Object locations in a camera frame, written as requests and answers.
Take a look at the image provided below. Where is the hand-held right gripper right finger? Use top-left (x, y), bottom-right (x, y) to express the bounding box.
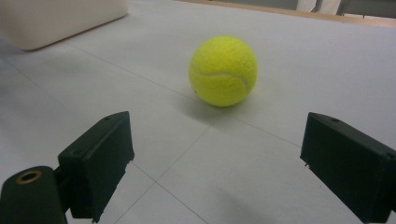
top-left (299, 111), bottom-right (396, 224)

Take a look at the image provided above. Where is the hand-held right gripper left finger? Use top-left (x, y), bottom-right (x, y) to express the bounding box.
top-left (57, 110), bottom-right (135, 224)

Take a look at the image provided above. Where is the white plastic storage bin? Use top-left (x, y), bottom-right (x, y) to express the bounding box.
top-left (0, 0), bottom-right (130, 52)

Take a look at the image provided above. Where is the yellow tennis ball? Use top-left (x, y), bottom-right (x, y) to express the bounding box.
top-left (188, 35), bottom-right (259, 108)

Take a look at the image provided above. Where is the white metal desk frame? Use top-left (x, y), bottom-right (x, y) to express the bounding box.
top-left (294, 0), bottom-right (344, 16)

